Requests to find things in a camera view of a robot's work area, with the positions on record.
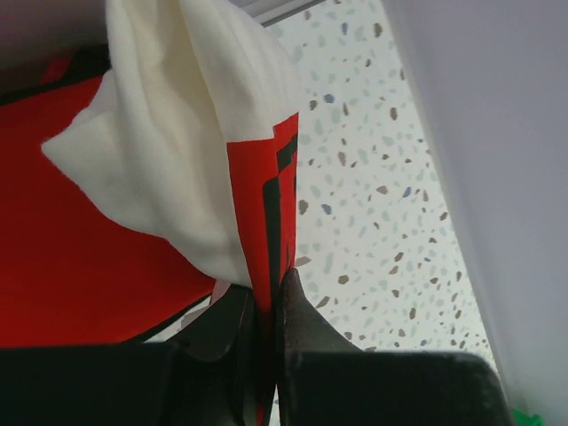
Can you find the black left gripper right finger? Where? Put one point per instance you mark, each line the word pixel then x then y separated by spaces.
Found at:
pixel 323 379

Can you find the white t shirt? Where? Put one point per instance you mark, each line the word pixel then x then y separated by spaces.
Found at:
pixel 191 138

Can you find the green plastic tray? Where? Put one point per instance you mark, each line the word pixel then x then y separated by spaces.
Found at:
pixel 524 419

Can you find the red folded t shirt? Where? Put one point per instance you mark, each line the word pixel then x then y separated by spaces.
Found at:
pixel 80 248

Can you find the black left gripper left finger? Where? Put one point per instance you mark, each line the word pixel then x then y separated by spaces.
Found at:
pixel 200 376

